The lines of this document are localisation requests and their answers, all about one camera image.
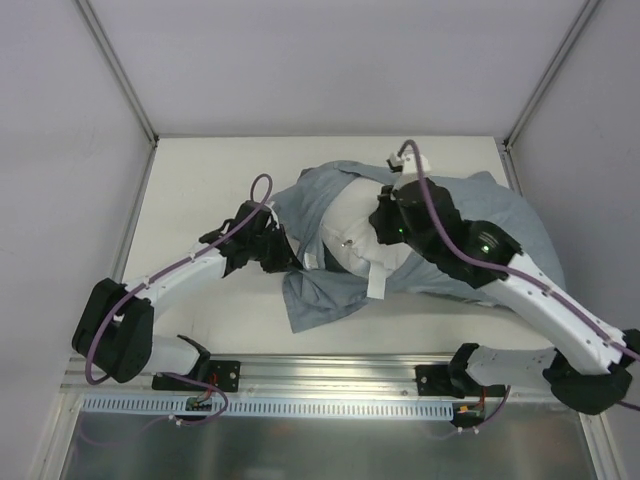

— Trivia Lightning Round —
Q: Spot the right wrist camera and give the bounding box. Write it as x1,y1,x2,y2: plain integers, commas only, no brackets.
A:
387,153,432,190

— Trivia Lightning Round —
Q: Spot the aluminium mounting rail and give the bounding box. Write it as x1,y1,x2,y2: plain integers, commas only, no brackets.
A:
60,354,559,404

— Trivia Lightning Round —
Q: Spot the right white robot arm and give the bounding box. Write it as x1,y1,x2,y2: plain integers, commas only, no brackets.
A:
369,179,639,415

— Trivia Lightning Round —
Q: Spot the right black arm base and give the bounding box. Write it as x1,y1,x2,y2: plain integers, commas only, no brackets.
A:
414,343,506,399

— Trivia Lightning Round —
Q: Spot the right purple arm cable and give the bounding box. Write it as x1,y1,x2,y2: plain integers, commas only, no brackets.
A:
397,139,640,409

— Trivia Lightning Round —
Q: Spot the left aluminium frame post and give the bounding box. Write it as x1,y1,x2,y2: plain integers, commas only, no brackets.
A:
72,0,159,147

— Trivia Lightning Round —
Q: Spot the aluminium frame post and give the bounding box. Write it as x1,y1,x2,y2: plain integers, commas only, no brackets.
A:
72,0,159,147
503,0,603,152

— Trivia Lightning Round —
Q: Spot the right aluminium frame post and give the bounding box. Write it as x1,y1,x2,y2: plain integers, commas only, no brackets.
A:
503,0,603,152

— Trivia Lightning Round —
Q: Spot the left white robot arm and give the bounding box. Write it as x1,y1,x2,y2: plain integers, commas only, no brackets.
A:
71,201,302,390

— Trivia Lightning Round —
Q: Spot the white slotted cable duct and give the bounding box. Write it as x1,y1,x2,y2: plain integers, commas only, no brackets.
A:
82,394,454,422

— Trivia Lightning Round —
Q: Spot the white pillow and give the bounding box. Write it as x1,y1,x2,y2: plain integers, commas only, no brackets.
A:
319,177,411,300

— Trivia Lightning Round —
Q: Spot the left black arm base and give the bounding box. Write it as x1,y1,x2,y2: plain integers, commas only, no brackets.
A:
142,335,241,393

